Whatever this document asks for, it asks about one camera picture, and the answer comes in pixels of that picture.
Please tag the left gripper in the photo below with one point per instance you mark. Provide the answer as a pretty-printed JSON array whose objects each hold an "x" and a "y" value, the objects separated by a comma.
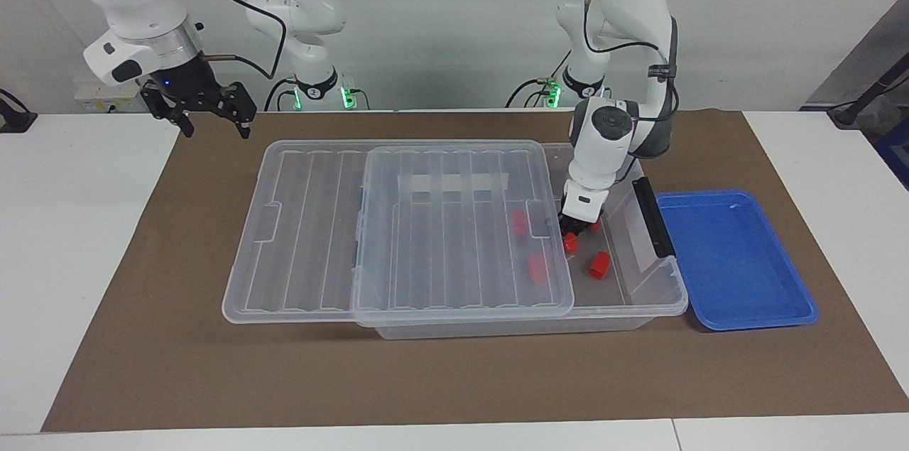
[{"x": 572, "y": 225}]

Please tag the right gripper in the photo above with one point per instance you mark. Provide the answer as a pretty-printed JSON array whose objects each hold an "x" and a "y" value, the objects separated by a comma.
[{"x": 183, "y": 78}]

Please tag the clear plastic storage box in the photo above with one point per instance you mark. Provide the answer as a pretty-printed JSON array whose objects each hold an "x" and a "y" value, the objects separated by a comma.
[{"x": 625, "y": 298}]

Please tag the clear plastic box lid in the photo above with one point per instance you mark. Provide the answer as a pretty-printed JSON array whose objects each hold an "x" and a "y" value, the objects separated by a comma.
[{"x": 298, "y": 252}]

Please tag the white power strip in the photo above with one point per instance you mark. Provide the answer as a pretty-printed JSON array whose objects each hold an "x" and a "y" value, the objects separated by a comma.
[{"x": 99, "y": 99}]

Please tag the blue plastic tray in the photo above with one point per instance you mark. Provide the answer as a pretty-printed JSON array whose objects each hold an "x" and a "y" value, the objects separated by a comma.
[{"x": 731, "y": 259}]

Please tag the black stand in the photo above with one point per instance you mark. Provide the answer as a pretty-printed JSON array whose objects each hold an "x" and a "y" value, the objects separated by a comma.
[
  {"x": 863, "y": 97},
  {"x": 14, "y": 117}
]

